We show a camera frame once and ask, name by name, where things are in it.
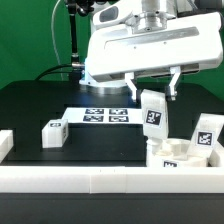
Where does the white U-shaped fence frame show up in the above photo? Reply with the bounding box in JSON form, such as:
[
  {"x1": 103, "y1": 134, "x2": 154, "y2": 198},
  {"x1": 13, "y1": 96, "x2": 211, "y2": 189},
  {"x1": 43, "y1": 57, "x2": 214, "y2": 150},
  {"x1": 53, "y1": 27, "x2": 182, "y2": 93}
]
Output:
[{"x1": 0, "y1": 130, "x2": 224, "y2": 194}]

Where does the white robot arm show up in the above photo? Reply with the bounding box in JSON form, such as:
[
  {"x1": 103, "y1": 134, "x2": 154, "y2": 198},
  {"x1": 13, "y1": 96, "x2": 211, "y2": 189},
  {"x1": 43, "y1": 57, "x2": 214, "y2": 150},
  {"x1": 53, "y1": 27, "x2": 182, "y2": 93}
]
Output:
[{"x1": 80, "y1": 0, "x2": 223, "y2": 99}]

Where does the grey cable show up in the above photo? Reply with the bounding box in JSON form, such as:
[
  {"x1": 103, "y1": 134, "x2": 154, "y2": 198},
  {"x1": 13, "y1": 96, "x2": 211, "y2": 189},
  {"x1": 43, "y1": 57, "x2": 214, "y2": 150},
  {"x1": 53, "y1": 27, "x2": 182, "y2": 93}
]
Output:
[{"x1": 50, "y1": 0, "x2": 65, "y2": 81}]

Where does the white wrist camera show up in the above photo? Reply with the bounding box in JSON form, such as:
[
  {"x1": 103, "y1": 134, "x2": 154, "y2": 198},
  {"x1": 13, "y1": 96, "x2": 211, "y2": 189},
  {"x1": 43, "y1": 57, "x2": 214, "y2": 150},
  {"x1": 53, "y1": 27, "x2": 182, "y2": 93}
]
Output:
[{"x1": 93, "y1": 1, "x2": 132, "y2": 30}]

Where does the white sheet with tags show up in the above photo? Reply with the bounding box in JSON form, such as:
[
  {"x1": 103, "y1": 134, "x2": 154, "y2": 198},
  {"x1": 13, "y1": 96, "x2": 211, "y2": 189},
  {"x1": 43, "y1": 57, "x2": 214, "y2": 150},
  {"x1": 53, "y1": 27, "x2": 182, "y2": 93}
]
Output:
[{"x1": 62, "y1": 107, "x2": 143, "y2": 124}]

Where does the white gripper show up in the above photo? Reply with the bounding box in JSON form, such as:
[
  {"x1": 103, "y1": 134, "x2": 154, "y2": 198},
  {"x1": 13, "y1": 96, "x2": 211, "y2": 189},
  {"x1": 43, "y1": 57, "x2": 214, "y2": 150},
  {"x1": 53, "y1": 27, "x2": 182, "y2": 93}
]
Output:
[{"x1": 86, "y1": 12, "x2": 223, "y2": 101}]

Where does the black cable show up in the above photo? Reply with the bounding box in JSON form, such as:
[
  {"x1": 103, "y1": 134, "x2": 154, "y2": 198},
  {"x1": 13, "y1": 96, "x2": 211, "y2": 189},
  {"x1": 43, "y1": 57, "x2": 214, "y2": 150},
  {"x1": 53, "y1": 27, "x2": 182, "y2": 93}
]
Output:
[{"x1": 35, "y1": 63, "x2": 84, "y2": 82}]

